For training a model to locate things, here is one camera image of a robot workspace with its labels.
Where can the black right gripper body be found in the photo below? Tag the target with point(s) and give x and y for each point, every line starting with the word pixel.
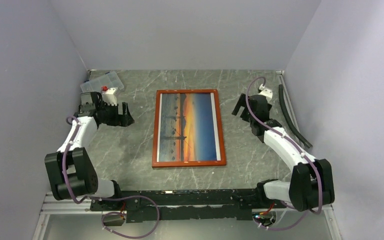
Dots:
pixel 251 120

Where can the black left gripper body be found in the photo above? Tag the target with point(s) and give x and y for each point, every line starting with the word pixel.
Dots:
pixel 110 114

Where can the orange wooden picture frame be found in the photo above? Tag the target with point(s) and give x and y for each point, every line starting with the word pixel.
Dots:
pixel 155 132

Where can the sunset landscape photo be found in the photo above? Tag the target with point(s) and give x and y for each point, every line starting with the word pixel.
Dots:
pixel 188 127

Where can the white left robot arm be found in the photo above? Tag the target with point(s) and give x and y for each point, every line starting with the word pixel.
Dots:
pixel 70 171

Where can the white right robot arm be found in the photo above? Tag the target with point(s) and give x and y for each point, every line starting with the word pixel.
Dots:
pixel 311 185

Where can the clear plastic compartment box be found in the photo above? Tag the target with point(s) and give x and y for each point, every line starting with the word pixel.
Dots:
pixel 109 80

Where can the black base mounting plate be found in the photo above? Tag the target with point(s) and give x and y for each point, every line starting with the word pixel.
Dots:
pixel 148 205

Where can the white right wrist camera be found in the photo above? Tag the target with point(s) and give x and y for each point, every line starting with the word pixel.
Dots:
pixel 266 92

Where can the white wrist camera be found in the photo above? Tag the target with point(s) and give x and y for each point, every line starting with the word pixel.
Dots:
pixel 266 92
pixel 109 95

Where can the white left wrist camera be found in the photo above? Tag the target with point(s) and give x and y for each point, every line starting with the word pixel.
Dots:
pixel 109 95

